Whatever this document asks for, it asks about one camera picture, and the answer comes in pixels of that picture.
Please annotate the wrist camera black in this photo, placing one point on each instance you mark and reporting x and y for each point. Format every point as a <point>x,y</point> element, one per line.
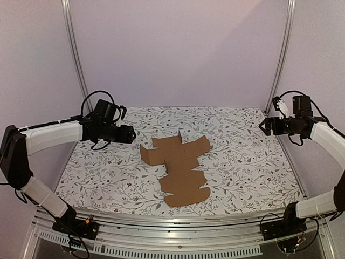
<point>109,112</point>
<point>301,107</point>

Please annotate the right aluminium frame post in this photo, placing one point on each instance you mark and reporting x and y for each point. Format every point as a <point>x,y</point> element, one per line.
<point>288,27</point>

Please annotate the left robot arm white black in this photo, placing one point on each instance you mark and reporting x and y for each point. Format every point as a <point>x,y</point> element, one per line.
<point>18,144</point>

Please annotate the front aluminium rail base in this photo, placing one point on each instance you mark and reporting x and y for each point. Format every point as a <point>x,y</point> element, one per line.
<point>221,236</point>

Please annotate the floral patterned table mat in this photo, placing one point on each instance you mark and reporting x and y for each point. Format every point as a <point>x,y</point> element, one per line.
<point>245,170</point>

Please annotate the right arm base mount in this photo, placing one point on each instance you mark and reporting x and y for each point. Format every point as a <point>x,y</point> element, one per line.
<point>281,226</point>

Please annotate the aluminium frame post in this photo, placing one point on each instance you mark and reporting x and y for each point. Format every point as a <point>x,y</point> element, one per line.
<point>67,13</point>
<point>288,27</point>

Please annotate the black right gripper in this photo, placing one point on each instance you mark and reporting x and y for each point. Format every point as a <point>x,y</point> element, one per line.
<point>272,125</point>

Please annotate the left aluminium frame post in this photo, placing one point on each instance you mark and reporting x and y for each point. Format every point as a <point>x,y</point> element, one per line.
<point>67,13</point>

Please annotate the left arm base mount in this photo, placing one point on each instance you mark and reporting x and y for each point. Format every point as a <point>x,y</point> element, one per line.
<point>75,225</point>

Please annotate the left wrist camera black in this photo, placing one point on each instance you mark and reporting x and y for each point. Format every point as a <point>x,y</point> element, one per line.
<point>109,112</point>

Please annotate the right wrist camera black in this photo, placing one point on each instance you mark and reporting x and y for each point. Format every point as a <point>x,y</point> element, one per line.
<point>301,107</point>

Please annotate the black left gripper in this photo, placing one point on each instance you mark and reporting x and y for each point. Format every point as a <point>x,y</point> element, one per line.
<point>126,136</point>

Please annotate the brown cardboard box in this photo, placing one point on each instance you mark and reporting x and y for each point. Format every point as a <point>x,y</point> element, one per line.
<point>184,184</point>

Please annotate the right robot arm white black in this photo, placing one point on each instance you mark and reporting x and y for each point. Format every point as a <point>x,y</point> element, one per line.
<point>319,132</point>

